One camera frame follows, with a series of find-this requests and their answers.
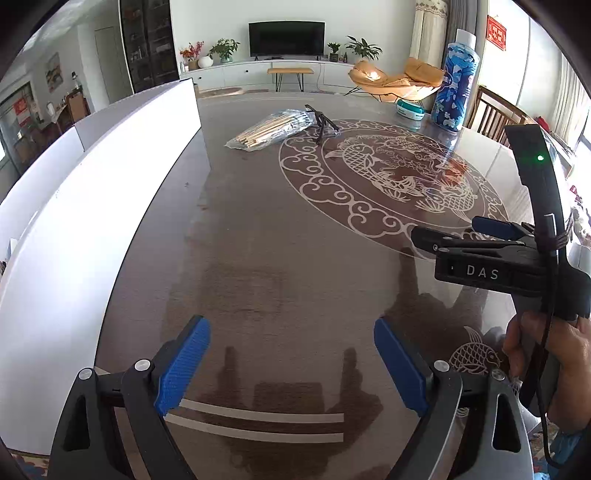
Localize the black frame eyeglasses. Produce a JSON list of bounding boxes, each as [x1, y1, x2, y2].
[[304, 104, 341, 145]]

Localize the chopsticks bundle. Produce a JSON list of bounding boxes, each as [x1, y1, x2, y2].
[[225, 109, 317, 152]]

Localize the person right hand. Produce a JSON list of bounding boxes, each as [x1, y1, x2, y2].
[[503, 312, 591, 434]]

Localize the wooden dining chair right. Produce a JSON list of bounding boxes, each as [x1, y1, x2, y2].
[[466, 85, 535, 147]]

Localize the teal round tin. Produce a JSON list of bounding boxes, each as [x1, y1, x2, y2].
[[396, 98, 426, 121]]

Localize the blue patterned tall bottle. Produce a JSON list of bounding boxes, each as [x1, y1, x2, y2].
[[431, 29, 480, 133]]

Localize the orange lounge chair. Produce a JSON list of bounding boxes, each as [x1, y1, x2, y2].
[[349, 57, 444, 103]]

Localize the large white cardboard box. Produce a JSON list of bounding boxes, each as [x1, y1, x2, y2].
[[1, 79, 201, 455]]

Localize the leafy plant by tv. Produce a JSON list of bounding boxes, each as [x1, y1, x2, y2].
[[346, 36, 383, 60]]

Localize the wooden bench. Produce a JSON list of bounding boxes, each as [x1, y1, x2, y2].
[[266, 67, 316, 93]]

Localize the grey curtain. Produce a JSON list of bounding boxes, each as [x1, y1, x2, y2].
[[443, 0, 489, 86]]

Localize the black flat television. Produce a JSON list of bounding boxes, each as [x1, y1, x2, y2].
[[249, 21, 325, 57]]

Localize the white tv cabinet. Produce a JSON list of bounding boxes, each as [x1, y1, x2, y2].
[[180, 60, 356, 94]]

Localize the green potted plant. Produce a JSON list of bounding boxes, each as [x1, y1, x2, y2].
[[209, 39, 240, 64]]

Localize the dining table with chairs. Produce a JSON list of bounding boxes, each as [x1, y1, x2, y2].
[[26, 91, 90, 143]]

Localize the red flower vase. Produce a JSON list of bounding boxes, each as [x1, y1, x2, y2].
[[179, 41, 204, 71]]

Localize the black glass display cabinet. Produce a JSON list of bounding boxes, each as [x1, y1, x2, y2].
[[118, 0, 179, 93]]

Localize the wall painting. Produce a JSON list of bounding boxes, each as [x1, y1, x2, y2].
[[45, 52, 63, 93]]

